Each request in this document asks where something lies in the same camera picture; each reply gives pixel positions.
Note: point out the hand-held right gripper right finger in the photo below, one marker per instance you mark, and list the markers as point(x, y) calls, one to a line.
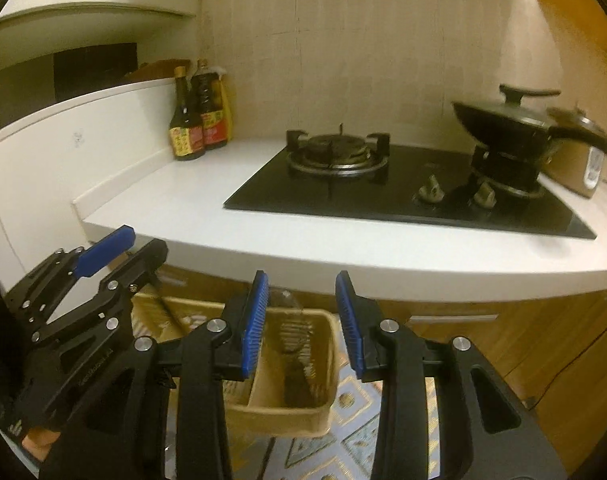
point(351, 330)

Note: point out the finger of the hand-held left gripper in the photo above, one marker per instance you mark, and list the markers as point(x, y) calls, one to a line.
point(141, 262)
point(106, 252)

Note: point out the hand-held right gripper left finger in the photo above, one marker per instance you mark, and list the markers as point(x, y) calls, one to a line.
point(253, 325)

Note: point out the clear plastic spoon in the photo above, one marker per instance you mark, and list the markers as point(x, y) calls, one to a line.
point(286, 301)

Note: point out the beige plastic utensil basket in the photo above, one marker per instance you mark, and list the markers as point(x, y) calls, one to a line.
point(283, 410)

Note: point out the person's left hand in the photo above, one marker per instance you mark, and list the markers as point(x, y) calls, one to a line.
point(39, 439)

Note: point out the patterned cloth covered stool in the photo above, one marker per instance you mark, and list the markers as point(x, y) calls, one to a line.
point(343, 440)

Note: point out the black glass gas stove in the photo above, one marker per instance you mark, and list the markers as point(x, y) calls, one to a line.
point(373, 195)

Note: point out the slim dark soy sauce bottle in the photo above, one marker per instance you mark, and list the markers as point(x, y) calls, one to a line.
point(187, 120)

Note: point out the metal stove knob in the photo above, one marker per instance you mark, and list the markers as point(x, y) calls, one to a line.
point(432, 190)
point(483, 194)

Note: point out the wide dark sauce bottle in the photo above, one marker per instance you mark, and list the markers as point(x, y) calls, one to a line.
point(212, 110)

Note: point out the yellow bottle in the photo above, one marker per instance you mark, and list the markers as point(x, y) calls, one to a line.
point(228, 110)

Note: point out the black burner grate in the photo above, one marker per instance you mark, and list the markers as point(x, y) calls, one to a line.
point(338, 152)
point(508, 172)

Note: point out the wooden board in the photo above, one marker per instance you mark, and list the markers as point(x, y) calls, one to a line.
point(153, 69)

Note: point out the black wok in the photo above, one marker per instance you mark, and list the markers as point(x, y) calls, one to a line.
point(503, 135)

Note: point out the black wok lid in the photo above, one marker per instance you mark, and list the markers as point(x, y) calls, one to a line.
point(516, 111)

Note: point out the beige rice cooker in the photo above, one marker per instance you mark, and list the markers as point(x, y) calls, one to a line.
point(573, 170)

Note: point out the small white wall hook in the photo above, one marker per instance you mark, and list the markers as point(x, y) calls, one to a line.
point(77, 139)

